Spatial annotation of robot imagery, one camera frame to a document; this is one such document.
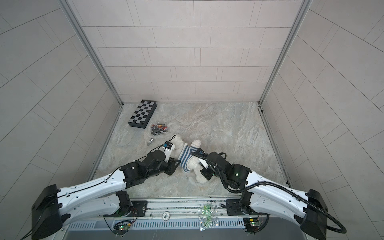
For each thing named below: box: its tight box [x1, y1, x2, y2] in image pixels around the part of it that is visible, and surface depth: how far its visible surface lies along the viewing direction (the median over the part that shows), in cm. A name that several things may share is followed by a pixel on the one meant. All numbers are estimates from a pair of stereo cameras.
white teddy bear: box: [172, 135, 206, 184], surface depth 75 cm
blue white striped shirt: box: [178, 143, 198, 173], surface depth 75 cm
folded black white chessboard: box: [127, 99, 158, 129], surface depth 107 cm
